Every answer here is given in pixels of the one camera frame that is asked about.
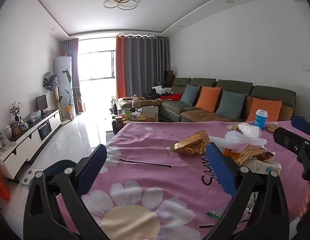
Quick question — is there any teal trash bin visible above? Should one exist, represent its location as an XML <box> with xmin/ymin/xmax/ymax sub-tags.
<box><xmin>28</xmin><ymin>160</ymin><xmax>78</xmax><ymax>198</ymax></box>

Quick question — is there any crumpled gold brown wrapper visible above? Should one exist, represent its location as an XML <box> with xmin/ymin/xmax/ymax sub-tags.
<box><xmin>230</xmin><ymin>145</ymin><xmax>277</xmax><ymax>166</ymax></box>

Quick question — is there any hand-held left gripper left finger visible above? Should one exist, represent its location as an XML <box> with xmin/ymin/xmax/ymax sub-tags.
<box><xmin>23</xmin><ymin>144</ymin><xmax>110</xmax><ymax>240</ymax></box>

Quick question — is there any grey orange curtain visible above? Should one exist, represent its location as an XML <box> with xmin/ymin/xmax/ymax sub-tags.
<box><xmin>116</xmin><ymin>35</ymin><xmax>170</xmax><ymax>99</ymax></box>

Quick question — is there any window frame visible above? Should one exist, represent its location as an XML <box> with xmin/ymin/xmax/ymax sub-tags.
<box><xmin>79</xmin><ymin>50</ymin><xmax>117</xmax><ymax>81</ymax></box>

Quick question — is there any white bathroom scale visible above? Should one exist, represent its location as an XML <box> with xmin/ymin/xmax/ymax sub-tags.
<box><xmin>20</xmin><ymin>170</ymin><xmax>37</xmax><ymax>184</ymax></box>

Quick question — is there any pink floral blanket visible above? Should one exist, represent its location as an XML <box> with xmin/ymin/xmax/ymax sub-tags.
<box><xmin>56</xmin><ymin>120</ymin><xmax>310</xmax><ymax>240</ymax></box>

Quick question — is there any framed picture box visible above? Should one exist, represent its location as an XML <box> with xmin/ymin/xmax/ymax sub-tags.
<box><xmin>10</xmin><ymin>121</ymin><xmax>22</xmax><ymax>136</ymax></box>

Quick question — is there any clear ship model case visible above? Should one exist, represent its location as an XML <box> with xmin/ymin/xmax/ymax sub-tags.
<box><xmin>0</xmin><ymin>127</ymin><xmax>9</xmax><ymax>155</ymax></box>

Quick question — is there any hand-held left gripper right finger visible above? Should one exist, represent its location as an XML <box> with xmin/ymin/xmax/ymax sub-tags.
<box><xmin>206</xmin><ymin>142</ymin><xmax>289</xmax><ymax>240</ymax></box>

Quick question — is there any orange cushion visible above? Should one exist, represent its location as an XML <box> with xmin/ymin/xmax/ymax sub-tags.
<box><xmin>195</xmin><ymin>86</ymin><xmax>222</xmax><ymax>113</ymax></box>
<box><xmin>246</xmin><ymin>97</ymin><xmax>283</xmax><ymax>123</ymax></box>

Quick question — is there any blue-grey cushion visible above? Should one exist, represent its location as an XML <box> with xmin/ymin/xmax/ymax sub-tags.
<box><xmin>215</xmin><ymin>90</ymin><xmax>246</xmax><ymax>120</ymax></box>
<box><xmin>180</xmin><ymin>84</ymin><xmax>201</xmax><ymax>106</ymax></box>

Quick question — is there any gold foil snack bag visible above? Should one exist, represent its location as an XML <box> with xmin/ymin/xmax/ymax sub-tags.
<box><xmin>170</xmin><ymin>130</ymin><xmax>210</xmax><ymax>157</ymax></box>

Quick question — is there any brown cardboard box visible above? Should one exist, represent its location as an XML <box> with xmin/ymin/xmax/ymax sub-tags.
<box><xmin>164</xmin><ymin>70</ymin><xmax>176</xmax><ymax>87</ymax></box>

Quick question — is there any white paper bowl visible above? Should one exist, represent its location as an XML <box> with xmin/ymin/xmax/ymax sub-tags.
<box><xmin>239</xmin><ymin>123</ymin><xmax>263</xmax><ymax>138</ymax></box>

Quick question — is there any white TV cabinet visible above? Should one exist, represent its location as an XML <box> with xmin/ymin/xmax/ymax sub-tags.
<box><xmin>0</xmin><ymin>109</ymin><xmax>62</xmax><ymax>180</ymax></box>

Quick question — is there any small plant blue vase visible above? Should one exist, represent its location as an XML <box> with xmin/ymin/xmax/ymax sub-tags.
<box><xmin>10</xmin><ymin>101</ymin><xmax>22</xmax><ymax>123</ymax></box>

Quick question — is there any tall potted plant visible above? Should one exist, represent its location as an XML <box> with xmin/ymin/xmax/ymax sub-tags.
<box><xmin>63</xmin><ymin>69</ymin><xmax>78</xmax><ymax>120</ymax></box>

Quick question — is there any blue white cup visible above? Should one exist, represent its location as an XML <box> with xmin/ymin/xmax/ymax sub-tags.
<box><xmin>254</xmin><ymin>109</ymin><xmax>268</xmax><ymax>130</ymax></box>

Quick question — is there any white standing air conditioner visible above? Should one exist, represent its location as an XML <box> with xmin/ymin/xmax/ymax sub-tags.
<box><xmin>53</xmin><ymin>56</ymin><xmax>72</xmax><ymax>118</ymax></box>

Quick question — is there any clear plastic bag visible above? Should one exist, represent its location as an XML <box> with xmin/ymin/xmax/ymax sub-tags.
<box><xmin>28</xmin><ymin>110</ymin><xmax>42</xmax><ymax>123</ymax></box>

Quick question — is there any covered standing fan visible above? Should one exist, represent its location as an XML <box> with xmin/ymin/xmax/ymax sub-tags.
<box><xmin>42</xmin><ymin>72</ymin><xmax>60</xmax><ymax>107</ymax></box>

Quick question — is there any cluttered coffee table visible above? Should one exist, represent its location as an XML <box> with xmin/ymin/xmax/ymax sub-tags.
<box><xmin>110</xmin><ymin>99</ymin><xmax>160</xmax><ymax>130</ymax></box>

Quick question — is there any striped curtain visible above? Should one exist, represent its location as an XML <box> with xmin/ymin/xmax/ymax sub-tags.
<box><xmin>60</xmin><ymin>38</ymin><xmax>86</xmax><ymax>115</ymax></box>

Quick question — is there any pile of dark clothes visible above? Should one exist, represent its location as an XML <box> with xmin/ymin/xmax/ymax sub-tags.
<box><xmin>144</xmin><ymin>86</ymin><xmax>173</xmax><ymax>99</ymax></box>

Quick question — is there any red cloth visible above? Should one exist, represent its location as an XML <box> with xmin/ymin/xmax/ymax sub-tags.
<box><xmin>161</xmin><ymin>93</ymin><xmax>183</xmax><ymax>102</ymax></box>

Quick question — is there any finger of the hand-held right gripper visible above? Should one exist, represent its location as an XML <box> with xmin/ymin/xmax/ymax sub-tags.
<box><xmin>291</xmin><ymin>116</ymin><xmax>310</xmax><ymax>137</ymax></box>
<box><xmin>273</xmin><ymin>127</ymin><xmax>308</xmax><ymax>155</ymax></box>

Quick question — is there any black monitor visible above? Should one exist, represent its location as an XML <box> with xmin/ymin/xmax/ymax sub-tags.
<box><xmin>35</xmin><ymin>94</ymin><xmax>48</xmax><ymax>115</ymax></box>

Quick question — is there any olive brown sofa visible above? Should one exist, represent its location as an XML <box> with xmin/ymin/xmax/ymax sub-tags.
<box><xmin>117</xmin><ymin>77</ymin><xmax>297</xmax><ymax>125</ymax></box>

